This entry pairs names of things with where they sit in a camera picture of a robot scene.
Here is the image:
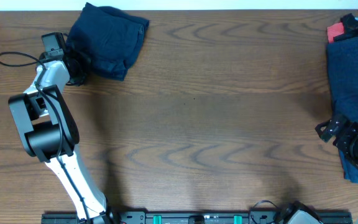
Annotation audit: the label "navy blue shorts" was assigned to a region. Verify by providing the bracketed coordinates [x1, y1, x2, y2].
[67, 2, 149, 81]

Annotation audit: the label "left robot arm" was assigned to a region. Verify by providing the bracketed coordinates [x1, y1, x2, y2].
[8, 32, 120, 223]

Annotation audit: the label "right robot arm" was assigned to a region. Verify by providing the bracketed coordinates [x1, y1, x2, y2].
[273, 114, 358, 224]

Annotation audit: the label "navy blue folded garment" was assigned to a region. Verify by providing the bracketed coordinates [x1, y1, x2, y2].
[326, 32, 358, 185]

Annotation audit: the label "red cloth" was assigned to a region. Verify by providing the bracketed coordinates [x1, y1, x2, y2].
[326, 22, 345, 43]

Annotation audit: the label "black cloth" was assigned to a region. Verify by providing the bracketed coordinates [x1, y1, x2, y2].
[333, 14, 358, 42]

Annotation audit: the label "black aluminium mounting rail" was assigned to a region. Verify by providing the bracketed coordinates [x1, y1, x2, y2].
[40, 210, 353, 224]

